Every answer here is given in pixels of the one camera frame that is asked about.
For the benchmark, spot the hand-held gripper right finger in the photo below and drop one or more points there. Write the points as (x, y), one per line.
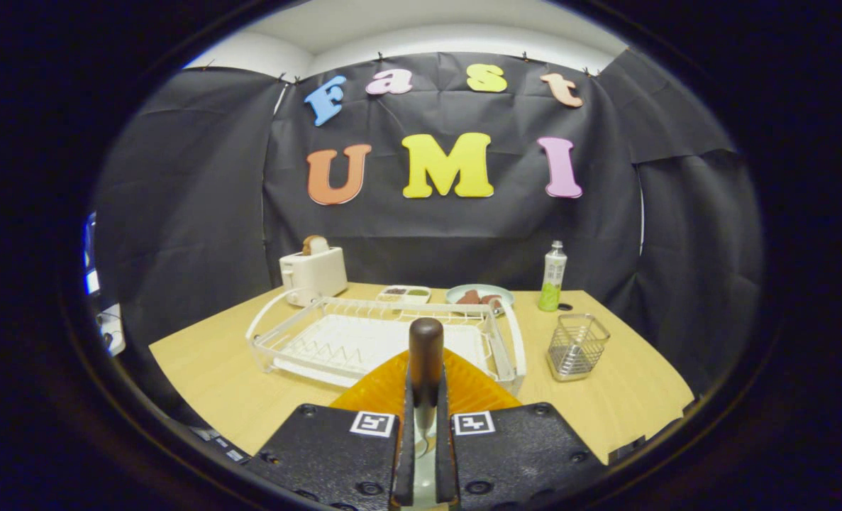
(446, 454)

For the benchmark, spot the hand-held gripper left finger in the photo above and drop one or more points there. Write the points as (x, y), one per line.
(405, 454)

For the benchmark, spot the white dish rack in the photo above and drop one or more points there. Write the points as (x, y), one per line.
(335, 341)

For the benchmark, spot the white divided sauce dish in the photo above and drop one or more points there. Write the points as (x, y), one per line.
(404, 293)

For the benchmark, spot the small plate with food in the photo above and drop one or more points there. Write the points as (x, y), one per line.
(507, 292)

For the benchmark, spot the brown food pieces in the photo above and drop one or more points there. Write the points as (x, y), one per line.
(472, 297)

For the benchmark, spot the white toaster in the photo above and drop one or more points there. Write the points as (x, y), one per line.
(318, 273)

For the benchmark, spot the green label drink bottle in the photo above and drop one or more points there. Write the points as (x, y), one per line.
(552, 280)

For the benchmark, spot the black backdrop cloth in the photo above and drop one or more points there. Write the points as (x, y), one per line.
(449, 234)

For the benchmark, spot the bread slice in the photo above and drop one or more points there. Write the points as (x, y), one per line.
(316, 245)

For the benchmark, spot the computer monitor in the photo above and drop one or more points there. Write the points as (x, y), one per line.
(91, 255)

